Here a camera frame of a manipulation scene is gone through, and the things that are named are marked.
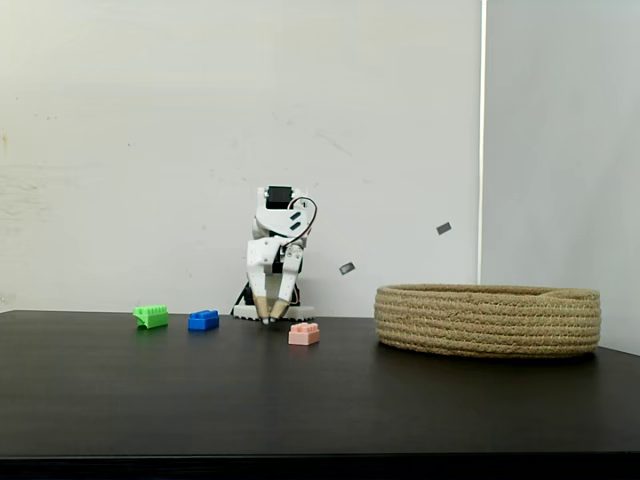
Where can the pink lego block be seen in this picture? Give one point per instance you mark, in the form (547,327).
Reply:
(303,335)

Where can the blue lego block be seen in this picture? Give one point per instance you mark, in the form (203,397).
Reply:
(203,321)

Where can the green lego block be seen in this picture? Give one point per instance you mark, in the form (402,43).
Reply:
(151,317)

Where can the grey tape piece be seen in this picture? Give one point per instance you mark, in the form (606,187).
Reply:
(347,268)
(444,228)

